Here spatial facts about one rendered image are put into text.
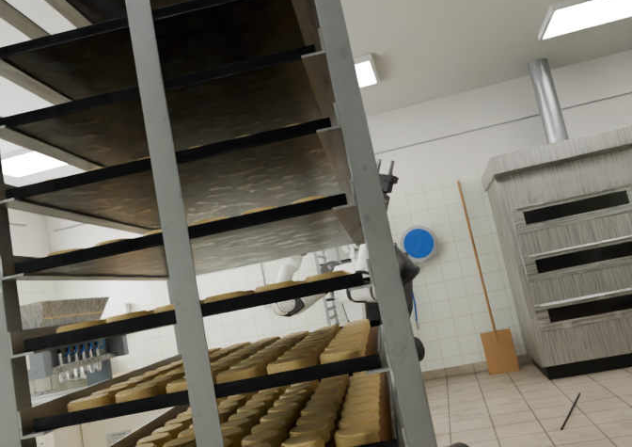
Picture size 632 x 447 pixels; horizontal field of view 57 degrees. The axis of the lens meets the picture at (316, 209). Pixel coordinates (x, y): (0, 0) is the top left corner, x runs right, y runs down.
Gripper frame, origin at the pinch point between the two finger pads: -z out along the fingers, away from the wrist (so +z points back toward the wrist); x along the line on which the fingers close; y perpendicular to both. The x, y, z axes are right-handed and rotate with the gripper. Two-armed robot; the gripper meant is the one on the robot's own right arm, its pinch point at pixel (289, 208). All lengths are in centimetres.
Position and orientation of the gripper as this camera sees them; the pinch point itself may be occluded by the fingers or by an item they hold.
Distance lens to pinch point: 284.5
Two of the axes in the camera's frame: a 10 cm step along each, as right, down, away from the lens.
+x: 0.3, -5.2, -8.5
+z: 0.9, 8.5, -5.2
